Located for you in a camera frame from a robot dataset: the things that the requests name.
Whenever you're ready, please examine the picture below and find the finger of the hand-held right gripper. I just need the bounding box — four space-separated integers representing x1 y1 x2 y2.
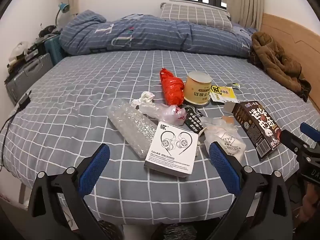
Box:
279 129 310 155
299 122 320 140

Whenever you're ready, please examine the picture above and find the black printed packet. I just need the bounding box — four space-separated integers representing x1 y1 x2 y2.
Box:
181 102 205 133

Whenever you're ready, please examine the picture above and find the grey suitcase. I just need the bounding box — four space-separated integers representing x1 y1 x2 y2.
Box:
5 52 54 104

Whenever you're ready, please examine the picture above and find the blue desk lamp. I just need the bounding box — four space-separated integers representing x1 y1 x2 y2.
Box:
55 2 70 29

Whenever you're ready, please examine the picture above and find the black charger with cable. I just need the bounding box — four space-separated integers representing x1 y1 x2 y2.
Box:
0 90 32 168

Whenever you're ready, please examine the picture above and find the white crumpled tissue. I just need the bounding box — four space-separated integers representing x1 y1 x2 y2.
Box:
131 91 155 105

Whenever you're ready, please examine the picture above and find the wooden headboard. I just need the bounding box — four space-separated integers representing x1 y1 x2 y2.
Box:
260 12 320 130

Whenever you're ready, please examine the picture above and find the yellow yogurt cup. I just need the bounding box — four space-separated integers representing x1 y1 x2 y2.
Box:
184 71 213 105

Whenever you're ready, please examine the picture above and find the clear bubble wrap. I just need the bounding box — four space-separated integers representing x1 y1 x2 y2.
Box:
106 99 157 159

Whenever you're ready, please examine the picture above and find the grey checked bed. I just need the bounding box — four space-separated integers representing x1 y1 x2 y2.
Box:
0 49 320 230

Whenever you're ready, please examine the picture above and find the teal suitcase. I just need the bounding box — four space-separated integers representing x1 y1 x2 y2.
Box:
45 34 67 67

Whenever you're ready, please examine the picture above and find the yellow snack wrapper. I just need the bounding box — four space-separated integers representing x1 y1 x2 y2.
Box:
209 84 238 103

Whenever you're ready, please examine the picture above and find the grey checked pillow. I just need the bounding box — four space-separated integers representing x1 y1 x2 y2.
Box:
160 2 233 32

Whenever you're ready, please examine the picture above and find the dark printed cardboard box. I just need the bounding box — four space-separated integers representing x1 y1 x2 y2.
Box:
224 101 284 162

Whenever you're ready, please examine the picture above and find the white round object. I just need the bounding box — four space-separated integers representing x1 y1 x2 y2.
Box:
9 41 29 63

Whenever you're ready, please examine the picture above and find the wide beige curtain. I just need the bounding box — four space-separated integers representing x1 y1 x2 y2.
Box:
226 0 265 29

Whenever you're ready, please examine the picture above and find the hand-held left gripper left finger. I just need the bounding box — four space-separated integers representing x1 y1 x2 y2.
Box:
27 144 110 240

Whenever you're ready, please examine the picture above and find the clear red printed plastic bag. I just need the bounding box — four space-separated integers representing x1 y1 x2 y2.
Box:
139 104 188 127

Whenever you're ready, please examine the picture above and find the brown quilted jacket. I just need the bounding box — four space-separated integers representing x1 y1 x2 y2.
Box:
249 31 312 103

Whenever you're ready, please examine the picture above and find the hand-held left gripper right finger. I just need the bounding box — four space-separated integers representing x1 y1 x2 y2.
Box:
207 141 293 240

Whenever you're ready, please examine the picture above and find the clear bag with white label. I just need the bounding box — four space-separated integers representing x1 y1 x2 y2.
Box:
200 116 247 164

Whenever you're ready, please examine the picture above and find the white earphone box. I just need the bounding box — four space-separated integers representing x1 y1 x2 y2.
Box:
144 121 199 178

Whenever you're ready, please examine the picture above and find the blue striped duvet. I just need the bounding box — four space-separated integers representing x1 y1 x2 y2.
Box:
59 10 253 57

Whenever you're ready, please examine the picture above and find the dark clutter pile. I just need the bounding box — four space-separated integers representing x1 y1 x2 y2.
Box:
37 25 63 40

